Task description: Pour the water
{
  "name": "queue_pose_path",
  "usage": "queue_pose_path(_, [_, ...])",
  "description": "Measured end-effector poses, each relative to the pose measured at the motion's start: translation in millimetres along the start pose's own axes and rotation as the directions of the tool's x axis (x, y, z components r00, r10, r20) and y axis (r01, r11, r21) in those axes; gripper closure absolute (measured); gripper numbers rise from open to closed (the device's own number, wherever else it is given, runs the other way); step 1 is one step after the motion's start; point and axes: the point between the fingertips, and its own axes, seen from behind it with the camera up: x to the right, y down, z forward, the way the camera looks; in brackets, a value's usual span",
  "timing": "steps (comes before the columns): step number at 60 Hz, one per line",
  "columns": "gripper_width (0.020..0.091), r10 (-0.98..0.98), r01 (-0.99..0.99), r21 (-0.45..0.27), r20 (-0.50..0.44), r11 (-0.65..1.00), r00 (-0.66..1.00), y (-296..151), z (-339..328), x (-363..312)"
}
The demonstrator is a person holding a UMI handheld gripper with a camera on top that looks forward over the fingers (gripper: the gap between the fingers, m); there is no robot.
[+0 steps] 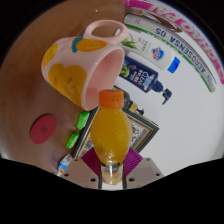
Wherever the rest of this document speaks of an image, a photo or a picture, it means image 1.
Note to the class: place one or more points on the pink mug with yellow fruit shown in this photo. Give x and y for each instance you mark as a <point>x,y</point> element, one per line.
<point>66,70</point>

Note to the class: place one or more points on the framed group picture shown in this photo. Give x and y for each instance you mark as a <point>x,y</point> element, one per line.
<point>141,131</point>

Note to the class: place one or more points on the flat round red coaster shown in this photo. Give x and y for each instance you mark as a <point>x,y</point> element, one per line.
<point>43,129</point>

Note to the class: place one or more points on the orange juice bottle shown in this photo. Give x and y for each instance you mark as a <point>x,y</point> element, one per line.
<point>111,133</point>

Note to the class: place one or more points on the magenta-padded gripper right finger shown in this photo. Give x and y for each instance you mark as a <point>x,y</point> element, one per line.
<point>143,173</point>

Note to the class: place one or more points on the small green packet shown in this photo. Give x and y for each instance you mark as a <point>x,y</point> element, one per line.
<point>72,140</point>
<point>83,120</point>

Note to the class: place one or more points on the white bottle with blue cap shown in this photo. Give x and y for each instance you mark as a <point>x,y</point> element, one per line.
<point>153,53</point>

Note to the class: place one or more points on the brown wooden chair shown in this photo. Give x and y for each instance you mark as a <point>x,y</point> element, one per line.
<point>173,28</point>

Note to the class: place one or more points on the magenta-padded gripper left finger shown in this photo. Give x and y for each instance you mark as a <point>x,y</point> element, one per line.
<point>80,173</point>

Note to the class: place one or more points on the dark blue pump bottle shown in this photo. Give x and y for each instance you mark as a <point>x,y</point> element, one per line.
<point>141,76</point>

